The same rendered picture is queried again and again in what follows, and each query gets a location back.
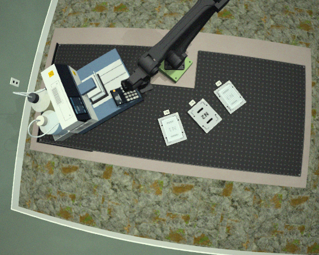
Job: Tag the white plastic bottle with dark cap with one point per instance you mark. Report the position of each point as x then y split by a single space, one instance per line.
41 101

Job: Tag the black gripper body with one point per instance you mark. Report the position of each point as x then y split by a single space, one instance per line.
149 87

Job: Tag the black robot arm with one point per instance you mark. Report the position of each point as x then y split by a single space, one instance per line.
172 47

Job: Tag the blue and white plate washer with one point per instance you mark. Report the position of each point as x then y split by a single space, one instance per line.
71 92

